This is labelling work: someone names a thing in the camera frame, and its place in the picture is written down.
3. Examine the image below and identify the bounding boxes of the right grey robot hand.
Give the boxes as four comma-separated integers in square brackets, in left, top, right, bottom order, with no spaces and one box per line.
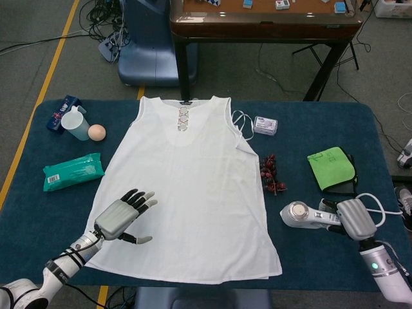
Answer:
[321,198,378,242]

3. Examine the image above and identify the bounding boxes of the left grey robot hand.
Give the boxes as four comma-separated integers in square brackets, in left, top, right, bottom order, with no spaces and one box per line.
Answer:
[94,189,158,247]

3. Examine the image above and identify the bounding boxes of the white handheld garment steamer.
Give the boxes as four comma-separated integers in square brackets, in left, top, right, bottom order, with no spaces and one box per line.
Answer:
[279,201,344,231]

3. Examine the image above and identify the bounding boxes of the black cloth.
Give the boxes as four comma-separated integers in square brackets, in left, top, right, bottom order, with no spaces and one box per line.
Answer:
[321,153,359,195]

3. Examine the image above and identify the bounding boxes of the grey black sneaker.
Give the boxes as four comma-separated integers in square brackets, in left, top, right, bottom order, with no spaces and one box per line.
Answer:
[394,185,412,231]

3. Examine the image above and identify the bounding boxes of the green microfibre cloth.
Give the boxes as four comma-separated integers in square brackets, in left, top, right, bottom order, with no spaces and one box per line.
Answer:
[306,146,357,191]

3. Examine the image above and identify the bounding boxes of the green wet wipes pack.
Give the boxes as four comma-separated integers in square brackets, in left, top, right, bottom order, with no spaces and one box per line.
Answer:
[42,153,106,193]

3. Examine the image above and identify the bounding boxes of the white sleeveless blouse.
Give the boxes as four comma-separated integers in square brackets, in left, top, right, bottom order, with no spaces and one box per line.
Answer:
[86,95,283,285]

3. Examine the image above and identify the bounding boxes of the grey white shoe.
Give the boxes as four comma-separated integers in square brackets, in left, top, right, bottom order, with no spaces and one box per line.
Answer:
[396,138,412,170]

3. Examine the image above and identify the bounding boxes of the beige egg-shaped ball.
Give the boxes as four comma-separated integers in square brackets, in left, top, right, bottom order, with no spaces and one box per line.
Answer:
[88,124,107,142]

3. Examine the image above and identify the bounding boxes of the dark blue table cover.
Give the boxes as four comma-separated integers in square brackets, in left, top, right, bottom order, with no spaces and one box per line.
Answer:
[0,98,412,293]

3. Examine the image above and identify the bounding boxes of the dark red grape bunch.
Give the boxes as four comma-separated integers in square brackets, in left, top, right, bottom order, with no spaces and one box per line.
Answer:
[259,154,287,197]

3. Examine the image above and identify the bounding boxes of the light blue plastic cup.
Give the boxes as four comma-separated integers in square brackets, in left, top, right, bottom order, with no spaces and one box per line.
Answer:
[61,105,91,142]

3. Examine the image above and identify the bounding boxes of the dark blue tissue pack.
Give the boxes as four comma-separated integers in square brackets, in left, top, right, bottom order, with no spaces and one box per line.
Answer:
[46,95,83,133]

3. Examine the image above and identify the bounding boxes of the clear purple plastic box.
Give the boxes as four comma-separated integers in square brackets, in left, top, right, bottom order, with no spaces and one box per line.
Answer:
[252,115,279,136]

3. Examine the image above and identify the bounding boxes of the blue power strip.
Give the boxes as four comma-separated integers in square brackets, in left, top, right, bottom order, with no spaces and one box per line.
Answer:
[98,33,128,62]

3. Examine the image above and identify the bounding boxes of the brown mahjong table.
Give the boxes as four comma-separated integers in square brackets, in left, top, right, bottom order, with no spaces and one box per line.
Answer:
[169,0,364,102]

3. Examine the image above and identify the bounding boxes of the white storage box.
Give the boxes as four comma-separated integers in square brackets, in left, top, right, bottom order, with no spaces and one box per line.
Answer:
[373,0,412,19]

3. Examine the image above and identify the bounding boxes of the grey looped cable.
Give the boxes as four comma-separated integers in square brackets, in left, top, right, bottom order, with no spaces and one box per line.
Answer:
[355,192,403,228]

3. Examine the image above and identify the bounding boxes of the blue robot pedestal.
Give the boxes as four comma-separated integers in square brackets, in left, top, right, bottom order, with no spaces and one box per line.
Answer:
[117,0,199,88]

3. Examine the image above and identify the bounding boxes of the tangled floor cables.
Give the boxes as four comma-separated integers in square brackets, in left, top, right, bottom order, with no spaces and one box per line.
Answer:
[77,0,133,62]

